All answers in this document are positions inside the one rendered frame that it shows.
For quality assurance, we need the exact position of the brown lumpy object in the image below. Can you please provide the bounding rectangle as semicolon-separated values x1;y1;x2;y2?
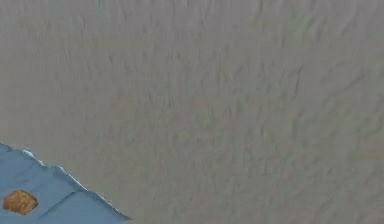
2;189;39;216

